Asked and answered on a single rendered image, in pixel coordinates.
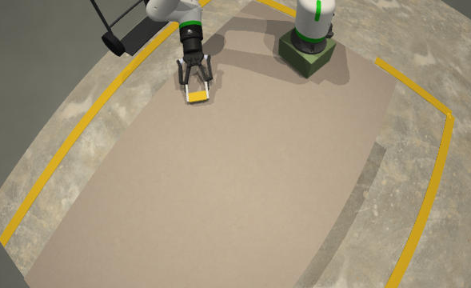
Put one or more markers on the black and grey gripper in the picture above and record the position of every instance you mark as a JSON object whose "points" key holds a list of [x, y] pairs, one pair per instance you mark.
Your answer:
{"points": [[192, 50]]}

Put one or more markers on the yellow arch block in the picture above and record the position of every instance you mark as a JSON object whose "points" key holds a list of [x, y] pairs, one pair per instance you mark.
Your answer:
{"points": [[197, 96]]}

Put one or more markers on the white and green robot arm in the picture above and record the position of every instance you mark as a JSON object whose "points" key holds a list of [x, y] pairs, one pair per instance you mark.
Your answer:
{"points": [[312, 22]]}

